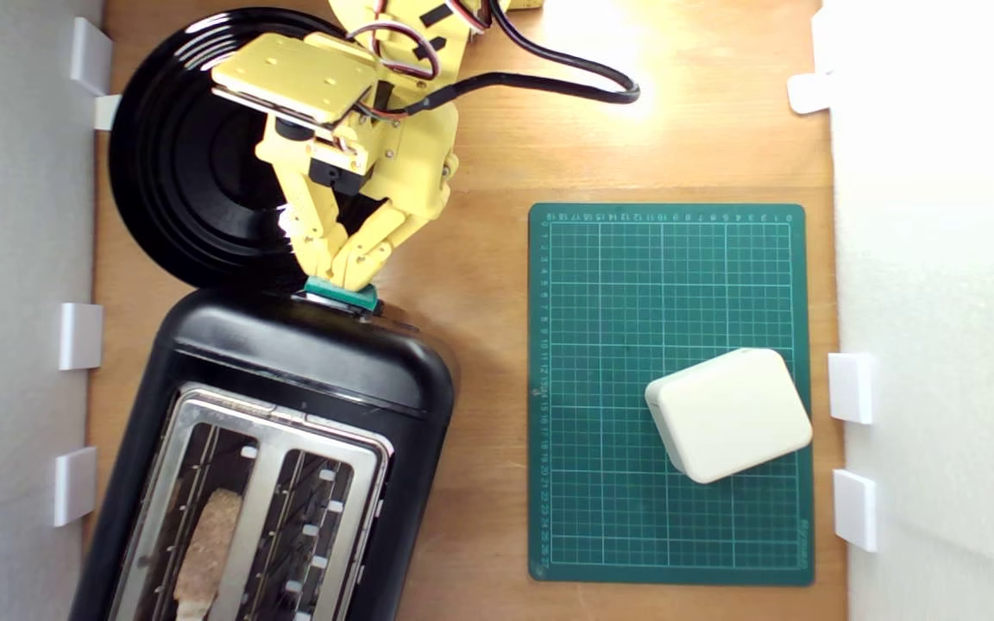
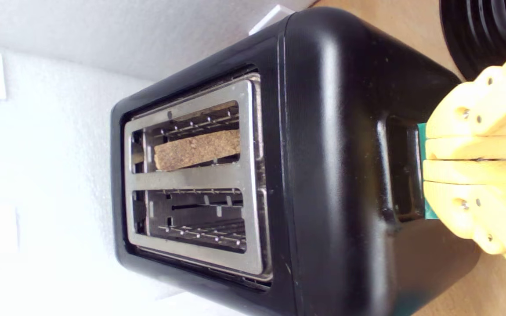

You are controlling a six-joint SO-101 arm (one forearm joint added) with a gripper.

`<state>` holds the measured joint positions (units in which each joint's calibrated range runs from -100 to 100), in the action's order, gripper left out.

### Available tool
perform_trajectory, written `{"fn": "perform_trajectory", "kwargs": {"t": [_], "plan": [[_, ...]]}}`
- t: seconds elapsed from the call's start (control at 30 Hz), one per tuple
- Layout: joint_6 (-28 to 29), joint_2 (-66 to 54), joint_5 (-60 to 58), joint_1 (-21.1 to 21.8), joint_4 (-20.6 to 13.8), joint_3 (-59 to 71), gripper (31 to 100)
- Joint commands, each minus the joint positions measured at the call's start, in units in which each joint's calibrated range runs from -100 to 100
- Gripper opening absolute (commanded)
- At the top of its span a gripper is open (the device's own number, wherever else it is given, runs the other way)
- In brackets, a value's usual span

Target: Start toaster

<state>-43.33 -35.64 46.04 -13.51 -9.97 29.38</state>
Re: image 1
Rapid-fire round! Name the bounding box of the green cutting mat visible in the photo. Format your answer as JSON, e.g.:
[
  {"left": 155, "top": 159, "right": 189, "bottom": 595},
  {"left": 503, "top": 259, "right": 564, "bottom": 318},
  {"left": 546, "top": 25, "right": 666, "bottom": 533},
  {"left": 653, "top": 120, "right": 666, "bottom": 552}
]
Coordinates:
[{"left": 528, "top": 203, "right": 816, "bottom": 587}]

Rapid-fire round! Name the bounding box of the yellow wrist camera housing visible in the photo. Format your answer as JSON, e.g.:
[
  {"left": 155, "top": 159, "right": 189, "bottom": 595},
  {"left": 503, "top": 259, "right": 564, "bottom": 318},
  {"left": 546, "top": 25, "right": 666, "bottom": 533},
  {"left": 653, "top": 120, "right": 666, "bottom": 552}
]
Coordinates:
[{"left": 210, "top": 32, "right": 381, "bottom": 129}]

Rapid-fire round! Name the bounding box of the green toaster lever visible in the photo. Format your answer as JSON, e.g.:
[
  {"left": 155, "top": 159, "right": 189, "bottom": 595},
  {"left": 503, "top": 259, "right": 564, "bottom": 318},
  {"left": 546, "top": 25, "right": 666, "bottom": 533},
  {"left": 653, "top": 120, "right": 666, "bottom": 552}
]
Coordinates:
[{"left": 302, "top": 276, "right": 380, "bottom": 315}]

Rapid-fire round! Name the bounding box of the white block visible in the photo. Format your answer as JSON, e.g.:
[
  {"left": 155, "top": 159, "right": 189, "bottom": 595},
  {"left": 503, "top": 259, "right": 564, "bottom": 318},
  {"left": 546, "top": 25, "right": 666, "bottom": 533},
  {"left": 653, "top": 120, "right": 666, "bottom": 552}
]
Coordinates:
[{"left": 644, "top": 348, "right": 815, "bottom": 486}]

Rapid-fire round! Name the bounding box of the black plate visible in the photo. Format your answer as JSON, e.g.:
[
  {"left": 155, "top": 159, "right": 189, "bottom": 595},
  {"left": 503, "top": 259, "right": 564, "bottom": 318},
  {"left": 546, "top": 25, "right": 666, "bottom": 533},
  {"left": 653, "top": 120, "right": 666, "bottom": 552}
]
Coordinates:
[{"left": 108, "top": 7, "right": 406, "bottom": 293}]

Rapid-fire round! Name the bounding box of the brown bread slice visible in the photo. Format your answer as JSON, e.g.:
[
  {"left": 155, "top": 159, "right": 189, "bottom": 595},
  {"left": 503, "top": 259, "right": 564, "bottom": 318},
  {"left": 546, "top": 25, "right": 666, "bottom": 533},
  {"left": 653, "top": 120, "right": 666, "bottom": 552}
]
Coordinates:
[{"left": 173, "top": 488, "right": 244, "bottom": 621}]

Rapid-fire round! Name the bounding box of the black two-slot toaster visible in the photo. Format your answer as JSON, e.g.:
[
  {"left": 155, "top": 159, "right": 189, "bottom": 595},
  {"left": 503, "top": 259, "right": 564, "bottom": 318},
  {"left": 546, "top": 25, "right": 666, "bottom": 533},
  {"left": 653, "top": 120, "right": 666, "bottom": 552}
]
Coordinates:
[{"left": 68, "top": 288, "right": 457, "bottom": 621}]

